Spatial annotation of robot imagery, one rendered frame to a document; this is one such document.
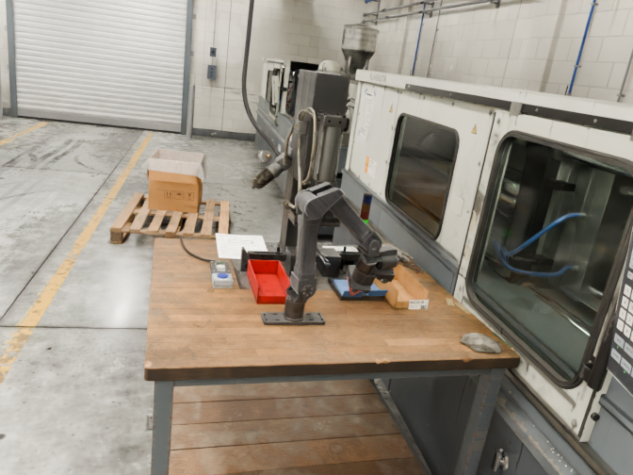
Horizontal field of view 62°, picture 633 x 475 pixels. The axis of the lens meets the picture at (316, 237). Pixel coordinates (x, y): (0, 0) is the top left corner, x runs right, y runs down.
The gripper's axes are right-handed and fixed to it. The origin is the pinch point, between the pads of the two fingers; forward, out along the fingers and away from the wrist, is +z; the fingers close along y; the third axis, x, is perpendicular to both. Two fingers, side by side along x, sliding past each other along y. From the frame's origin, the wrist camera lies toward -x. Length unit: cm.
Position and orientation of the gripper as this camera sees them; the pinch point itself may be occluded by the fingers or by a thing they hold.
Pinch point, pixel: (352, 292)
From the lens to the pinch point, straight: 184.8
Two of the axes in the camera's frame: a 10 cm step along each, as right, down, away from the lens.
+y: -1.0, -7.6, 6.5
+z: -2.2, 6.5, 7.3
